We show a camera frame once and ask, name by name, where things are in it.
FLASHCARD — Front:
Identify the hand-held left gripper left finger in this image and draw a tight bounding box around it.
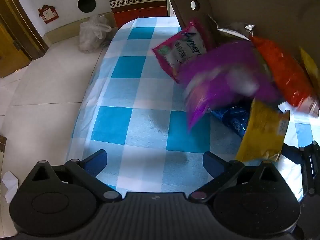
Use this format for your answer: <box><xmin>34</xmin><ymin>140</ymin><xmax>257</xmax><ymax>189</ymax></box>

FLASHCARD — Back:
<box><xmin>24</xmin><ymin>149</ymin><xmax>123</xmax><ymax>203</ymax></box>

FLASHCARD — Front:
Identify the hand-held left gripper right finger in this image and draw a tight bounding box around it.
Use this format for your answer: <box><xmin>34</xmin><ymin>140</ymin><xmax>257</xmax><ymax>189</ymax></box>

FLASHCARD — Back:
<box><xmin>189</xmin><ymin>151</ymin><xmax>285</xmax><ymax>203</ymax></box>

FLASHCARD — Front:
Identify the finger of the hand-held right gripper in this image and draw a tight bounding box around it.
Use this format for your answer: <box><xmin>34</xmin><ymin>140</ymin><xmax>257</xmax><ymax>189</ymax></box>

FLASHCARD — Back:
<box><xmin>282</xmin><ymin>140</ymin><xmax>320</xmax><ymax>202</ymax></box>

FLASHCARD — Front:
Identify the yellow snack packet with barcode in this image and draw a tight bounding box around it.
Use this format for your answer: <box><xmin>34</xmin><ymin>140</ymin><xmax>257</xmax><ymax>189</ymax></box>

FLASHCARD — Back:
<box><xmin>235</xmin><ymin>97</ymin><xmax>290</xmax><ymax>162</ymax></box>

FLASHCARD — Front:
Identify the pink snack packet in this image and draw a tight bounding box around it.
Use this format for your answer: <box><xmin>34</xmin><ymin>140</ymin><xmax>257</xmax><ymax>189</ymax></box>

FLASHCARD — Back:
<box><xmin>152</xmin><ymin>17</ymin><xmax>208</xmax><ymax>83</ymax></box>

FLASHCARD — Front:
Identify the brown cardboard box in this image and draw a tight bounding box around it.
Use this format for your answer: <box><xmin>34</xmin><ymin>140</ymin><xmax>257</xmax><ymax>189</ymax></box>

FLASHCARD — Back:
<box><xmin>163</xmin><ymin>0</ymin><xmax>320</xmax><ymax>85</ymax></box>

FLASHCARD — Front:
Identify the dark blue snack packet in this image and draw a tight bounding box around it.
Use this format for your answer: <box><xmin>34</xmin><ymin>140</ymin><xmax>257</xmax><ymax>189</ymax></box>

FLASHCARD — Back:
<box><xmin>210</xmin><ymin>100</ymin><xmax>252</xmax><ymax>138</ymax></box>

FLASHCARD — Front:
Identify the blue white checkered tablecloth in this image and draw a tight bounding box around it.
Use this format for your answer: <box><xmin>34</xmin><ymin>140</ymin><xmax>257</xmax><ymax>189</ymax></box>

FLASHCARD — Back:
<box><xmin>65</xmin><ymin>17</ymin><xmax>320</xmax><ymax>200</ymax></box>

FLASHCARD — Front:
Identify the orange snack packet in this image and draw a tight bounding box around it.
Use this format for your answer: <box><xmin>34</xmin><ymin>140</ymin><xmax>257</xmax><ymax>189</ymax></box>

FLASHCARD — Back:
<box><xmin>250</xmin><ymin>35</ymin><xmax>320</xmax><ymax>117</ymax></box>

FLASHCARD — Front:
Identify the purple snack packet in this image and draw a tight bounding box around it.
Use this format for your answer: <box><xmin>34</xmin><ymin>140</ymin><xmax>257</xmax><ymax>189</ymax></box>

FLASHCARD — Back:
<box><xmin>178</xmin><ymin>40</ymin><xmax>282</xmax><ymax>133</ymax></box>

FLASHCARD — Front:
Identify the yellow chips packet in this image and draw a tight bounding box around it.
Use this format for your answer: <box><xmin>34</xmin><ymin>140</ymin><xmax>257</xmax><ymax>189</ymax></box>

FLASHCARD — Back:
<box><xmin>299</xmin><ymin>47</ymin><xmax>320</xmax><ymax>90</ymax></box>

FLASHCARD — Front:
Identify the white crumpled paper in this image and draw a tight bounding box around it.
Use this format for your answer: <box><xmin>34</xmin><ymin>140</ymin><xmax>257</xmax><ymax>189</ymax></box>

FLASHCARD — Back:
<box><xmin>1</xmin><ymin>171</ymin><xmax>19</xmax><ymax>203</ymax></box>

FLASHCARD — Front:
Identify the clear plastic bag on floor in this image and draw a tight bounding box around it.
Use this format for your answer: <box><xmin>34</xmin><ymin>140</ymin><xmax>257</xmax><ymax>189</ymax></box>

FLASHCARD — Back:
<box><xmin>79</xmin><ymin>15</ymin><xmax>112</xmax><ymax>53</ymax></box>

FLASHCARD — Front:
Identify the silver snack packet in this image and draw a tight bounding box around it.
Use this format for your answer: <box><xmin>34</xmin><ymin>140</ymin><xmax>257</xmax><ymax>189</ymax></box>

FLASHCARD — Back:
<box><xmin>215</xmin><ymin>22</ymin><xmax>255</xmax><ymax>42</ymax></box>

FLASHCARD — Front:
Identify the wooden door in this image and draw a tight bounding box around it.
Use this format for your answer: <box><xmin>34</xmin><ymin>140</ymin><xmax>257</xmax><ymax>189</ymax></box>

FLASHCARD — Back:
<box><xmin>0</xmin><ymin>0</ymin><xmax>49</xmax><ymax>78</ymax></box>

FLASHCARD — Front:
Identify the red brown patterned carton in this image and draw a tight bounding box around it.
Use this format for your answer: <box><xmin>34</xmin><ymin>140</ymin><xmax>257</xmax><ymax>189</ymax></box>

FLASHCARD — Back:
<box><xmin>109</xmin><ymin>0</ymin><xmax>167</xmax><ymax>29</ymax></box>

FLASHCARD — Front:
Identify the red house wall sticker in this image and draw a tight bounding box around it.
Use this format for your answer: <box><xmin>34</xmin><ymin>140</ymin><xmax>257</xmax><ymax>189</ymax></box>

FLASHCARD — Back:
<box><xmin>38</xmin><ymin>5</ymin><xmax>59</xmax><ymax>24</ymax></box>

